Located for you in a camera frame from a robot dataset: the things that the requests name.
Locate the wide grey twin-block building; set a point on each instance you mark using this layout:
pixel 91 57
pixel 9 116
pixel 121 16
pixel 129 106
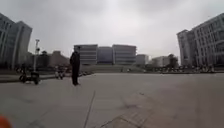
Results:
pixel 123 54

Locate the small pale building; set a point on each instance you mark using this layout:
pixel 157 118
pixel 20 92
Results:
pixel 141 59

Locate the person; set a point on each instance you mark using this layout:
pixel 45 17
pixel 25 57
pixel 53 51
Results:
pixel 75 66

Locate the low pale building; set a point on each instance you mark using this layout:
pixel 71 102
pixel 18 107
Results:
pixel 160 61

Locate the grey paved plaza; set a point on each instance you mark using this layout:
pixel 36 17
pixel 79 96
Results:
pixel 150 96

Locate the vehicle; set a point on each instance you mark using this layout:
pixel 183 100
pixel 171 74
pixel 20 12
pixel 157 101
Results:
pixel 59 73

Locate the low brownish building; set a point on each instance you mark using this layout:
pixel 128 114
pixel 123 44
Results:
pixel 55 59

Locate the tree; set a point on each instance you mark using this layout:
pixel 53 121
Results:
pixel 172 60

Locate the row of parked vehicles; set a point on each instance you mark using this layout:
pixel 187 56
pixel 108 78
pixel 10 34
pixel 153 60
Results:
pixel 183 69

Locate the dark scooter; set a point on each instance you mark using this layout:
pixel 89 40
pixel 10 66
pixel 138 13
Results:
pixel 30 77

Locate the large pale multi-storey building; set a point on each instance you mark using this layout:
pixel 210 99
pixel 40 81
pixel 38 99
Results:
pixel 206 43

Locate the large grey multi-storey building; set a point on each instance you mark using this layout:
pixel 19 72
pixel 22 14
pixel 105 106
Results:
pixel 13 41

